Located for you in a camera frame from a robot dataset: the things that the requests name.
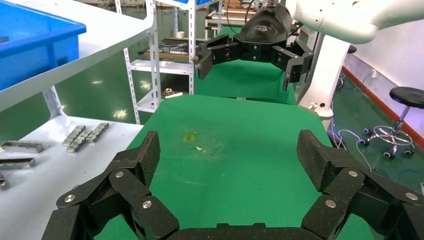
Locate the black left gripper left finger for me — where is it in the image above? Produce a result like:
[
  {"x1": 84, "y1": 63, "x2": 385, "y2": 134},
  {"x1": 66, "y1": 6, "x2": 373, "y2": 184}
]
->
[{"x1": 41, "y1": 130, "x2": 180, "y2": 240}]

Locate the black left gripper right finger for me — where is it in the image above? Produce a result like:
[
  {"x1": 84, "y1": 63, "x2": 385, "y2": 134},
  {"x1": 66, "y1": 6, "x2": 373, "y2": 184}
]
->
[{"x1": 296, "y1": 129, "x2": 424, "y2": 240}]

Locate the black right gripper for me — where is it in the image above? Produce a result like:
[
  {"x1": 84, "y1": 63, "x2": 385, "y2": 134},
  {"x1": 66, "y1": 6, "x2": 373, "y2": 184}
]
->
[{"x1": 197, "y1": 2, "x2": 315, "y2": 92}]

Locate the green table cloth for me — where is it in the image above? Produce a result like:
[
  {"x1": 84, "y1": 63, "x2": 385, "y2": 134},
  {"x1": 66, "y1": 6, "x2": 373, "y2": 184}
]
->
[
  {"x1": 94, "y1": 94, "x2": 376, "y2": 240},
  {"x1": 194, "y1": 26, "x2": 298, "y2": 106}
]

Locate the white robot body column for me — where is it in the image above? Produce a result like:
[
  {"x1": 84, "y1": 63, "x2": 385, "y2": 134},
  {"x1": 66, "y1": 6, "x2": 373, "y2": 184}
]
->
[{"x1": 297, "y1": 34, "x2": 351, "y2": 121}]

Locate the wooden board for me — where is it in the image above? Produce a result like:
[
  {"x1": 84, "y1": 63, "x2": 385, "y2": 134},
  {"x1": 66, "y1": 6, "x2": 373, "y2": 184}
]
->
[{"x1": 141, "y1": 50, "x2": 192, "y2": 62}]

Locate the white metal shelf rack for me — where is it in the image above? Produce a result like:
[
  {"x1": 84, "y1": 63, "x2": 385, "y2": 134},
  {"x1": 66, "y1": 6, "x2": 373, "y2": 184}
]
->
[
  {"x1": 0, "y1": 0, "x2": 157, "y2": 240},
  {"x1": 114, "y1": 0, "x2": 200, "y2": 125}
]

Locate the black stool with casters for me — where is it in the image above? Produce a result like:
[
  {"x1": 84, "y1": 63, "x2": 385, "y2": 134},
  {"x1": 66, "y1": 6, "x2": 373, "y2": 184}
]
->
[{"x1": 359, "y1": 86, "x2": 424, "y2": 160}]

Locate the blue plastic bin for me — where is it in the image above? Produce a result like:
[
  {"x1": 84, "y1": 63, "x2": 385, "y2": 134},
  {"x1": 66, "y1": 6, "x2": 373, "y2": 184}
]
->
[{"x1": 0, "y1": 0, "x2": 88, "y2": 92}]

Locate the white floor cable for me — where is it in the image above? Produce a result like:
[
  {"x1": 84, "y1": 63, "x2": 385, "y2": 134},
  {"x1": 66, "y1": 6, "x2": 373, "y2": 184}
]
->
[{"x1": 330, "y1": 128, "x2": 374, "y2": 173}]

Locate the white frame workbench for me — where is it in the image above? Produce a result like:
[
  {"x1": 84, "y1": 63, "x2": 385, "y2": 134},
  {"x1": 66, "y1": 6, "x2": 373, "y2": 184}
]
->
[{"x1": 204, "y1": 0, "x2": 266, "y2": 41}]

